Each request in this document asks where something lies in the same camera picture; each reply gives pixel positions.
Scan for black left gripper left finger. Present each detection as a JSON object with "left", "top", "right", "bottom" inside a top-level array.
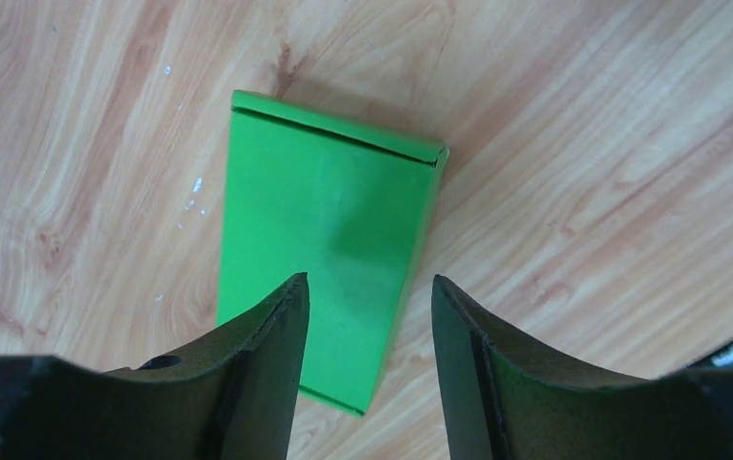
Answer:
[{"left": 0, "top": 273, "right": 309, "bottom": 459}]

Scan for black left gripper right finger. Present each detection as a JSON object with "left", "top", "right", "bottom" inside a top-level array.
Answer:
[{"left": 431, "top": 275, "right": 733, "bottom": 459}]

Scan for green paper box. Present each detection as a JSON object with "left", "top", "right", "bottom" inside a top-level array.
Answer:
[{"left": 217, "top": 90, "right": 449, "bottom": 417}]

